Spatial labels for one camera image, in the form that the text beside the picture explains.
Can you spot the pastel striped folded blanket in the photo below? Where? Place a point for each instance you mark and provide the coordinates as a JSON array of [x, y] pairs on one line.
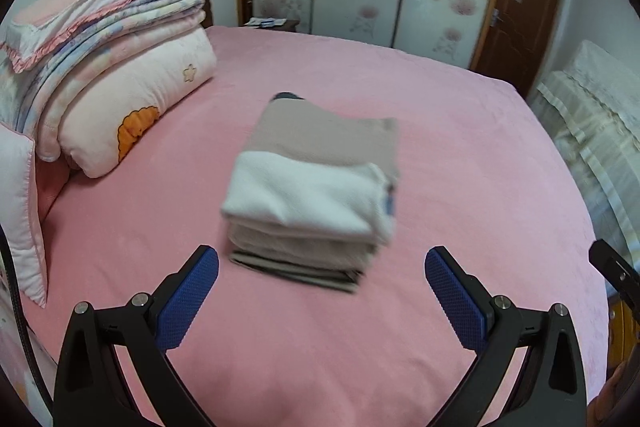
[[100, 42]]

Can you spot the person's right forearm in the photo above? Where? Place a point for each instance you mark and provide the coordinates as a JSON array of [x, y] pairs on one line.
[[607, 397]]

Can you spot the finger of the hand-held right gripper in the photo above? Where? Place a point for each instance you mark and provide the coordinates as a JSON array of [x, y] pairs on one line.
[[612, 269]]

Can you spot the brown wooden door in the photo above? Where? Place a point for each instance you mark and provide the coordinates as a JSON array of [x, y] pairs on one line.
[[520, 17]]

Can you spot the grey checked sweater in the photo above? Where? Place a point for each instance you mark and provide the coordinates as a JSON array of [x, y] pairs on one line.
[[300, 247]]

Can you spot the wooden nightstand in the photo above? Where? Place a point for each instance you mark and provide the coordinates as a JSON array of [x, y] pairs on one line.
[[272, 24]]

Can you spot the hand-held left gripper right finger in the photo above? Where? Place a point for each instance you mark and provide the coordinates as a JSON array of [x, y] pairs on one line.
[[455, 302]]

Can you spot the wooden drawer cabinet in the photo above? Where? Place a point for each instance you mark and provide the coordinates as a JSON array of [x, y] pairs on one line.
[[616, 327]]

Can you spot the pink bed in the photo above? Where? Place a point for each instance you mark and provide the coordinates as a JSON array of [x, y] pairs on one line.
[[450, 157]]

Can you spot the lace covered furniture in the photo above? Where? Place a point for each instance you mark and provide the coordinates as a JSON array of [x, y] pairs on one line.
[[590, 132]]

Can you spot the white dotted bag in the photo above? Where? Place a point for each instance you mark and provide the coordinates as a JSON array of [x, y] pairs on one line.
[[12, 357]]

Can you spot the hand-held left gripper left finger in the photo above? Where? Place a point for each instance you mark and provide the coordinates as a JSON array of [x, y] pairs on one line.
[[187, 302]]

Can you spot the white and pink cushion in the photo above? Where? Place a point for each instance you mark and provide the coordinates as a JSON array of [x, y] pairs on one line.
[[20, 207]]

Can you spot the striped knit sweater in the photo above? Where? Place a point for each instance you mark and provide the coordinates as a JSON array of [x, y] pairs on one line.
[[310, 157]]

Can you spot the dark wooden headboard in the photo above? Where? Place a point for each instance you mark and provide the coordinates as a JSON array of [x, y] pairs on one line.
[[205, 2]]

